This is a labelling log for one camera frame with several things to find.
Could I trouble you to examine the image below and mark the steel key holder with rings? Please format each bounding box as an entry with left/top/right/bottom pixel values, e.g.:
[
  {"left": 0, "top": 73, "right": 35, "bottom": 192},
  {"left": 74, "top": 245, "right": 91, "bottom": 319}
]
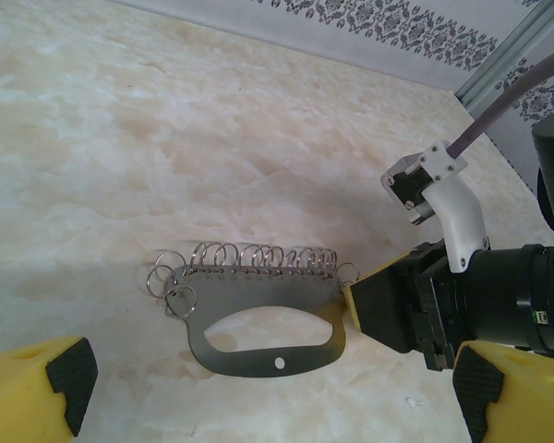
[{"left": 145, "top": 238, "right": 360, "bottom": 380}]

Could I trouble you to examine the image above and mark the aluminium frame post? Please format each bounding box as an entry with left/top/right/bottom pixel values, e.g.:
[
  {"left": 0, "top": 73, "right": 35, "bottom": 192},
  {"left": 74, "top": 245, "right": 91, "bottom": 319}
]
[{"left": 455, "top": 0, "right": 554, "bottom": 112}]

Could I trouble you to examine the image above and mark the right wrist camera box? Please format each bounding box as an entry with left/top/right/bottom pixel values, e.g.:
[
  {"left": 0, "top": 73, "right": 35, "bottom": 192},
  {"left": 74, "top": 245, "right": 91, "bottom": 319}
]
[{"left": 380, "top": 141, "right": 491, "bottom": 274}]

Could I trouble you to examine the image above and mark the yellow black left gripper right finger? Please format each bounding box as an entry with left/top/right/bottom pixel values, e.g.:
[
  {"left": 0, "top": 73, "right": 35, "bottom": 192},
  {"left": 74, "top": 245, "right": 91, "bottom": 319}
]
[{"left": 451, "top": 340, "right": 554, "bottom": 443}]

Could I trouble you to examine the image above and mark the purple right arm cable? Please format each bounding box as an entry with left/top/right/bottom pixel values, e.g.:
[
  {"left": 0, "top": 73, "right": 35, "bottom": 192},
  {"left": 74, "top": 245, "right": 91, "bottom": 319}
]
[{"left": 446, "top": 40, "right": 554, "bottom": 162}]

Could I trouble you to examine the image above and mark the aluminium table side rail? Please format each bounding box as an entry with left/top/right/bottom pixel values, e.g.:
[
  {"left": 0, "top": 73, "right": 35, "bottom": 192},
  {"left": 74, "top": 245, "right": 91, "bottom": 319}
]
[{"left": 456, "top": 91, "right": 544, "bottom": 204}]

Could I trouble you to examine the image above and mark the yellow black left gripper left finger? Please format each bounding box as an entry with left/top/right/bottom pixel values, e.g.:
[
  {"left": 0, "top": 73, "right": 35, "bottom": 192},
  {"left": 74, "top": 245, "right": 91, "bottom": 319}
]
[{"left": 0, "top": 335, "right": 98, "bottom": 443}]

